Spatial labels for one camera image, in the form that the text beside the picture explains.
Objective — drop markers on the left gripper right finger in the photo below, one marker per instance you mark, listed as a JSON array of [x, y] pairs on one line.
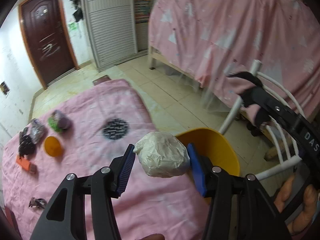
[[236, 203]]

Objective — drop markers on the pink tablecloth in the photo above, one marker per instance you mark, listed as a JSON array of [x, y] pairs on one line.
[[105, 119]]

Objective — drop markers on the white metal chair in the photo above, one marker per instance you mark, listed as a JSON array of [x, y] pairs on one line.
[[283, 165]]

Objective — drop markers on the white louvered wardrobe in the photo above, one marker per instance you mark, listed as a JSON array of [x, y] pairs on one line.
[[113, 34]]

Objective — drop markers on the yellow trash bin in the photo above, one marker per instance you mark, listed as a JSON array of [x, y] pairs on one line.
[[211, 143]]

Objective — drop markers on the black plastic bag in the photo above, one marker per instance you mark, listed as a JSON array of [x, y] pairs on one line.
[[26, 145]]

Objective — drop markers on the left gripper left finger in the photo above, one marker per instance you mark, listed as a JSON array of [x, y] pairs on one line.
[[64, 215]]

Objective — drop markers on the black and pink cloth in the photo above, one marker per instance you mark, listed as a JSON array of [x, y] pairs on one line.
[[243, 84]]

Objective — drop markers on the orange cardboard box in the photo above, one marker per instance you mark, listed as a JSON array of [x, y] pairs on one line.
[[26, 165]]

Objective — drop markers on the pink patterned bed curtain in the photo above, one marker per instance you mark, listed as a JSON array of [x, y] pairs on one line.
[[208, 38]]

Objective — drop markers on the small orange plastic cup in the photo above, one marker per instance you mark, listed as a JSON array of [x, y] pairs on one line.
[[53, 147]]

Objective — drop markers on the colourful wall chart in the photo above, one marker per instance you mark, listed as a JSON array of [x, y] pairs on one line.
[[142, 11]]

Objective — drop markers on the brown floor scale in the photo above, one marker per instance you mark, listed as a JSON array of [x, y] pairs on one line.
[[101, 80]]

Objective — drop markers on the crumpled printed plastic wrapper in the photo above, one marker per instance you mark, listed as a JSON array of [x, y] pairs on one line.
[[37, 130]]

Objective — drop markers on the black hanging bag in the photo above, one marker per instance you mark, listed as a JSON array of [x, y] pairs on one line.
[[78, 15]]

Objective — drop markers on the dark brown door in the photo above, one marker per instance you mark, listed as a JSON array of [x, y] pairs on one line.
[[46, 39]]

